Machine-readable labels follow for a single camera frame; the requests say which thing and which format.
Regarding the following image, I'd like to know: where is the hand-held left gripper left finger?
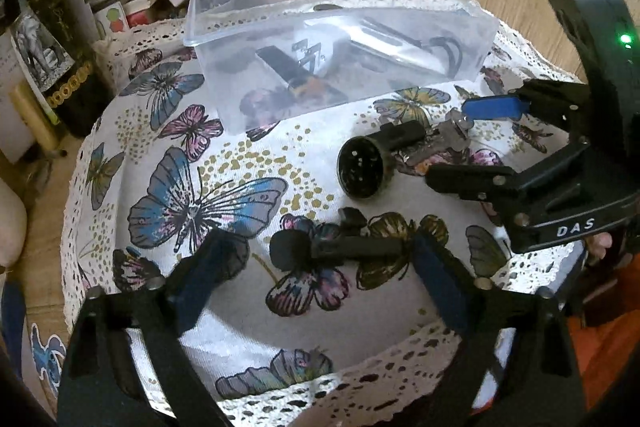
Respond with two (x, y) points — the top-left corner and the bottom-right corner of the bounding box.
(57, 228), (250, 427)

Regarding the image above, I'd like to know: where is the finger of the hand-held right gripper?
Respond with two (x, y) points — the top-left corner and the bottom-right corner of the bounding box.
(425, 141), (591, 228)
(462, 79), (590, 142)

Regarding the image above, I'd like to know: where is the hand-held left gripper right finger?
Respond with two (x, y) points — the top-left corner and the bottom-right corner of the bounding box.
(411, 231), (587, 427)

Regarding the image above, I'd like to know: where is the metal key bunch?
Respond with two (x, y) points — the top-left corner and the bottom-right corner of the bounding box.
(395, 108), (477, 168)

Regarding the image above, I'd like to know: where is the black round flashlight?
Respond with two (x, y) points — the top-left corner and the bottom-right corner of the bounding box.
(336, 119), (437, 200)

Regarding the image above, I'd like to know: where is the black clip-on microphone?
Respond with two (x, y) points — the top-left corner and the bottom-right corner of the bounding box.
(269, 207), (407, 271)

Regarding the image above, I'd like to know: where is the clear plastic container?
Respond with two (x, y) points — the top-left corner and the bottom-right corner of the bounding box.
(182, 0), (501, 136)

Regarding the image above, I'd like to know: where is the person's right hand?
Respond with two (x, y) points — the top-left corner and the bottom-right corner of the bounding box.
(586, 232), (615, 269)

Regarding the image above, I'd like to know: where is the butterfly print tablecloth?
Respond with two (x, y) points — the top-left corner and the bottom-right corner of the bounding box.
(60, 0), (592, 427)

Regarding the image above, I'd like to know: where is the orange cloth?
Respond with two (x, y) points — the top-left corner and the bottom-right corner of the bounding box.
(562, 257), (640, 427)

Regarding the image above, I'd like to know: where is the white plug adapter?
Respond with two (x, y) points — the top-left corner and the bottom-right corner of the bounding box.
(287, 19), (351, 75)

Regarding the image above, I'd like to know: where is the blue cartoon sticker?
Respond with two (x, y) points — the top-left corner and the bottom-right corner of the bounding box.
(29, 322), (69, 400)

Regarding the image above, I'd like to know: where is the black flat stick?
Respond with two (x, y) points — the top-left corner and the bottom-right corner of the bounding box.
(255, 47), (349, 105)

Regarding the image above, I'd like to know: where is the beige cushion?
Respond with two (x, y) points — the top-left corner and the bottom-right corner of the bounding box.
(0, 192), (29, 269)

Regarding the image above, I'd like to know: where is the beige candle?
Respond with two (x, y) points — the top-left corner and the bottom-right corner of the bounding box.
(9, 83), (59, 151)

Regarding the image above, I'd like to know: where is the dark bottle with elephant label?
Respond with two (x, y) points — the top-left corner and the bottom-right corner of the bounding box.
(12, 0), (119, 138)

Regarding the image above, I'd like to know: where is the black coiled cable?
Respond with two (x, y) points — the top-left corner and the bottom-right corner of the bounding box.
(424, 36), (469, 76)

